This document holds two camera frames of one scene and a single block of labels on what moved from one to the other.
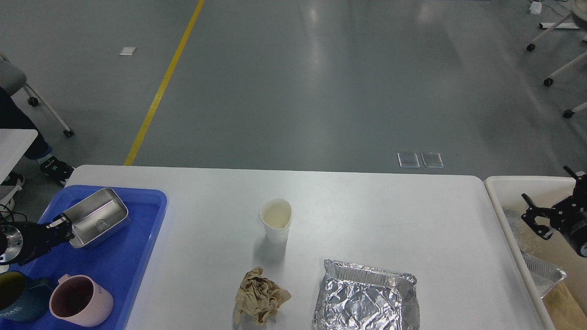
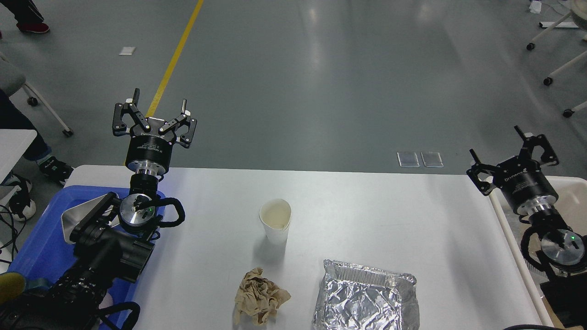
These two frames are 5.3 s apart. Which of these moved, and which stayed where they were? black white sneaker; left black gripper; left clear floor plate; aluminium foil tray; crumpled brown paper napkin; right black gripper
Moved: right black gripper; left black gripper
Stayed: left clear floor plate; black white sneaker; crumpled brown paper napkin; aluminium foil tray
